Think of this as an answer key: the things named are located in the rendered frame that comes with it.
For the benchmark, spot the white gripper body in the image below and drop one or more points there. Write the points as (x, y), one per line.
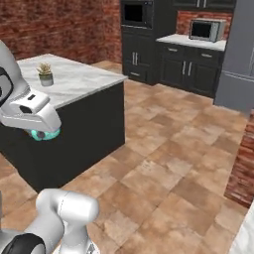
(39, 121)

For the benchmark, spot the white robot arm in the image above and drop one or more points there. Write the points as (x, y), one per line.
(69, 211)

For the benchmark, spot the teal mug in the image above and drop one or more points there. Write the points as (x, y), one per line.
(52, 135)

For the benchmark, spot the small potted plant grey pot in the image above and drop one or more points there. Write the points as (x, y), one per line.
(46, 77)

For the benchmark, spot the dark kitchen island marble top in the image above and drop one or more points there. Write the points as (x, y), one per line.
(86, 125)

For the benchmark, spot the dark tall cupboard unit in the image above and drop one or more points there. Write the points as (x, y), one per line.
(139, 56)

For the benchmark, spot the dark base cupboards white top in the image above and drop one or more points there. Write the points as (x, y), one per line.
(190, 67)

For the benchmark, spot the silver microwave oven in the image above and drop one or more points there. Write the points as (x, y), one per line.
(206, 30)

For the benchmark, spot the grey fridge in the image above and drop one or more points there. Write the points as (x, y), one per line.
(238, 56)

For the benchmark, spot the black built-in wall oven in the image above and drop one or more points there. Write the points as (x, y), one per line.
(137, 13)

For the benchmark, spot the dark wall cupboards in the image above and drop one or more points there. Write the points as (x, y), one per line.
(203, 3)

